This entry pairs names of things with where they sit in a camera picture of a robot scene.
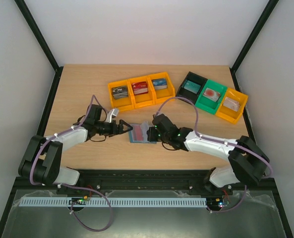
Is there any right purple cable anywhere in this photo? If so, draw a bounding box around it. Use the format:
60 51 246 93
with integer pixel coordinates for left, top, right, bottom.
154 96 274 214

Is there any yellow bin left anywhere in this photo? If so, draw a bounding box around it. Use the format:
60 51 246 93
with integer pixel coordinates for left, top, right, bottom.
108 80 135 112

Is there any green plastic bin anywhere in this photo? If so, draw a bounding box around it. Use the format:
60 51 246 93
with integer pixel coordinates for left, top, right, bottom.
195 80 227 115

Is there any purple cable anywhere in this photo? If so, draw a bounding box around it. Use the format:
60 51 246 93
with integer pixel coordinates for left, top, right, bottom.
154 96 274 214
29 94 113 232

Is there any black card stack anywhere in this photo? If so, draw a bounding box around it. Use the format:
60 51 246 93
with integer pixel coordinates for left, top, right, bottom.
112 85 128 100

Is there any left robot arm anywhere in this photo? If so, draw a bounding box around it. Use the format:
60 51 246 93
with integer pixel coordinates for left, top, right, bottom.
18 104 133 186

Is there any black left frame post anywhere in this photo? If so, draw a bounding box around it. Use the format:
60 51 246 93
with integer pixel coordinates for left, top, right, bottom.
14 0 63 72

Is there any white slotted cable duct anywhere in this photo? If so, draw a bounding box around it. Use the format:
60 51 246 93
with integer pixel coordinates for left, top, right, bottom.
19 197 207 208

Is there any blue card stack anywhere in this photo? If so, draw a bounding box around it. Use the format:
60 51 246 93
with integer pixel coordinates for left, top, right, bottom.
151 78 168 90

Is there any red circle card stack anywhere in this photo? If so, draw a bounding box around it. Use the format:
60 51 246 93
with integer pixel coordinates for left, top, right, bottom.
203 88 221 102

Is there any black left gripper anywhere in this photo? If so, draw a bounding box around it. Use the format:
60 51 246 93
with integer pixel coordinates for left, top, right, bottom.
95 119 133 137

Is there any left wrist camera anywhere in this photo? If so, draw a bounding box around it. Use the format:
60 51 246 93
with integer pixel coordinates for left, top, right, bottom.
105 108 119 123

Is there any black plastic bin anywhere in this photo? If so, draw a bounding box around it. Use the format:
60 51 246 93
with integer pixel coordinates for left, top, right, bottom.
176 71 208 105

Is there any teal card stack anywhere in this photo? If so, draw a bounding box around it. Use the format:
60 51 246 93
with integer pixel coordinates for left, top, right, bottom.
183 80 201 94

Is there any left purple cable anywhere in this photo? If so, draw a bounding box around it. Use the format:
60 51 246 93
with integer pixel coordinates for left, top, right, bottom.
29 94 113 232

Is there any red striped credit card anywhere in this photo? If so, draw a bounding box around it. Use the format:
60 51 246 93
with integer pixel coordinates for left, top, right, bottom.
132 124 143 141

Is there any yellow bin right group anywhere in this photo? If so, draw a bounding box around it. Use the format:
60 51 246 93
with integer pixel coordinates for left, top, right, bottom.
215 88 248 124

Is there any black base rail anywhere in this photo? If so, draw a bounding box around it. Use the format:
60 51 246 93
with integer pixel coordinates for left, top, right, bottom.
12 169 279 196

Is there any blue card holder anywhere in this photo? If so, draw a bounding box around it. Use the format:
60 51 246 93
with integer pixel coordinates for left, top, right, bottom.
128 121 156 144

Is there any black corner frame post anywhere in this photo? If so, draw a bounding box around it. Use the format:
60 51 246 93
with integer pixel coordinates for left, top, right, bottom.
231 0 280 72

